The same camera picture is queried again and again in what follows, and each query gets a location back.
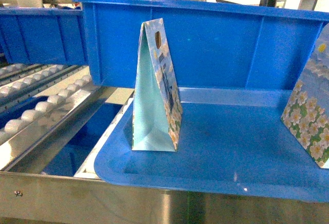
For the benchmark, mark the flower gift bag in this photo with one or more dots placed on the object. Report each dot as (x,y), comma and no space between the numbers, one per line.
(157,109)
(306,112)

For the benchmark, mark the roller conveyor rails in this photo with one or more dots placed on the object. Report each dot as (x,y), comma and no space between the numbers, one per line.
(40,133)

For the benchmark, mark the large blue plastic bin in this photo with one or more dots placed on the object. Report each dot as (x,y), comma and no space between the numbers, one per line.
(212,45)

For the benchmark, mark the blue plastic tray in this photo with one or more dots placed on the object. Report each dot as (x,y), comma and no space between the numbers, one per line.
(232,141)

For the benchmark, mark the blue bin on rollers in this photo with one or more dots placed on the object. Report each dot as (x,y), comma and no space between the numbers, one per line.
(43,36)

